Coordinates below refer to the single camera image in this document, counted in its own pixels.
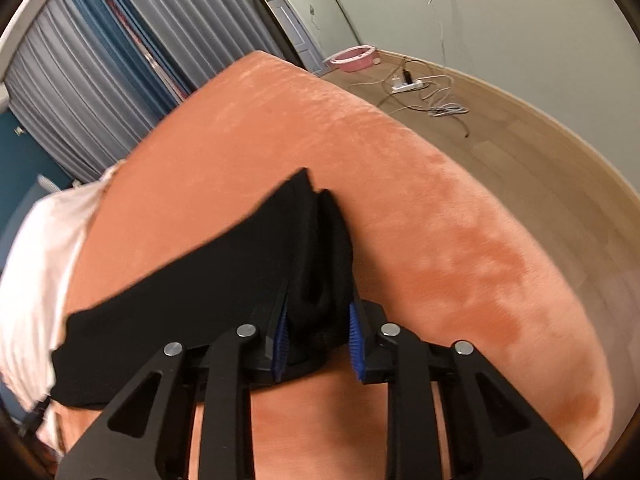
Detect white power strip with cables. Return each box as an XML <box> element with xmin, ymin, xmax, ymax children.
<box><xmin>376</xmin><ymin>57</ymin><xmax>472</xmax><ymax>140</ymax></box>

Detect orange plush blanket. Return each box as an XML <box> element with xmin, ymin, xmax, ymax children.
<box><xmin>57</xmin><ymin>50</ymin><xmax>618</xmax><ymax>480</ymax></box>

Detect grey curtain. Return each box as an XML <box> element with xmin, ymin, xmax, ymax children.
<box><xmin>4</xmin><ymin>0</ymin><xmax>168</xmax><ymax>183</ymax></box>
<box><xmin>97</xmin><ymin>0</ymin><xmax>301</xmax><ymax>98</ymax></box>

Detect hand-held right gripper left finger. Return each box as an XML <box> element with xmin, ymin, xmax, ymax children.
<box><xmin>59</xmin><ymin>280</ymin><xmax>296</xmax><ymax>480</ymax></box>

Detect blue curtain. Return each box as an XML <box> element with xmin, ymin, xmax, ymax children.
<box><xmin>65</xmin><ymin>0</ymin><xmax>198</xmax><ymax>111</ymax></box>

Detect black pants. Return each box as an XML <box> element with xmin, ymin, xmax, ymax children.
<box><xmin>51</xmin><ymin>167</ymin><xmax>357</xmax><ymax>408</ymax></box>

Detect standing mirror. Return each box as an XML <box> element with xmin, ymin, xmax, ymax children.
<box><xmin>235</xmin><ymin>0</ymin><xmax>328</xmax><ymax>77</ymax></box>

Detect white wall cable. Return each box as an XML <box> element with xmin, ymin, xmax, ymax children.
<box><xmin>427</xmin><ymin>0</ymin><xmax>453</xmax><ymax>61</ymax></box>

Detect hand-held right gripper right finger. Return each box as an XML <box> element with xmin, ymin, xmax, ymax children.
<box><xmin>347</xmin><ymin>300</ymin><xmax>586</xmax><ymax>480</ymax></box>

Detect white blanket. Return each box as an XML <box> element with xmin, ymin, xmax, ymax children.
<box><xmin>0</xmin><ymin>160</ymin><xmax>126</xmax><ymax>456</ymax></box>

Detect white floor cable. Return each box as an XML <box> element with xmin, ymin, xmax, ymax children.
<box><xmin>350</xmin><ymin>74</ymin><xmax>471</xmax><ymax>120</ymax></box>

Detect pink basin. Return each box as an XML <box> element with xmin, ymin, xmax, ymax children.
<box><xmin>329</xmin><ymin>45</ymin><xmax>377</xmax><ymax>72</ymax></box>

